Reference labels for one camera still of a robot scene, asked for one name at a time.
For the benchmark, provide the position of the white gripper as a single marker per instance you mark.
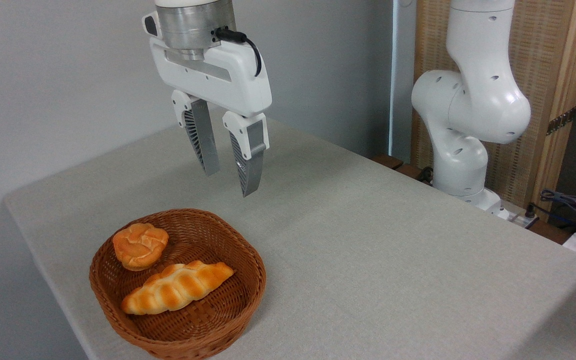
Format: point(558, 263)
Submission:
point(228, 80)

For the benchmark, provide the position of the long braided bread loaf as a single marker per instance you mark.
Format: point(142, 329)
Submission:
point(178, 289)

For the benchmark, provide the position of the round orange bread roll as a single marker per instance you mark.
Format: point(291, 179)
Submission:
point(139, 247)

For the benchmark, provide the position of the brown wicker basket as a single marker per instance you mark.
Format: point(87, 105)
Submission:
point(203, 322)

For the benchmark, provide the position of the dark metal hinge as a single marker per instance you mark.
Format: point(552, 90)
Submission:
point(561, 121)

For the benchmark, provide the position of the white vertical post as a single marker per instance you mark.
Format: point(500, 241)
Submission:
point(402, 75)

